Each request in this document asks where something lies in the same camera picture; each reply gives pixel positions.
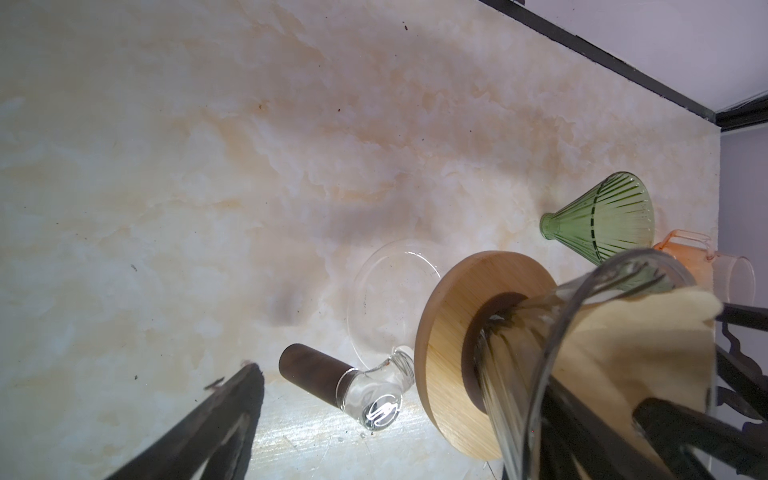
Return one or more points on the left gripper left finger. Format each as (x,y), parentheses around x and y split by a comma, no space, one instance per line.
(215,439)

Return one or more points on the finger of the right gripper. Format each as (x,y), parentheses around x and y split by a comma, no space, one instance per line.
(676,432)
(741,360)

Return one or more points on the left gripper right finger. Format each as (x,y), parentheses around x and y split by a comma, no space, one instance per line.
(577,444)

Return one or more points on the beige paper coffee filter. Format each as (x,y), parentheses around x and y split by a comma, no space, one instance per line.
(618,353)

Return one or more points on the grey glass dripper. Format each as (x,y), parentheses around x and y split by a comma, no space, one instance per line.
(518,346)

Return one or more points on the wooden dripper ring holder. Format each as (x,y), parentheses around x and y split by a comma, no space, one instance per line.
(459,306)

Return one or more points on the green glass dripper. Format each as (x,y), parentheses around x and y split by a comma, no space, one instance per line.
(613,216)

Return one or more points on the clear glass carafe brown handle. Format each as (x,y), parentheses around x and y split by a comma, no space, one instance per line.
(385,304)

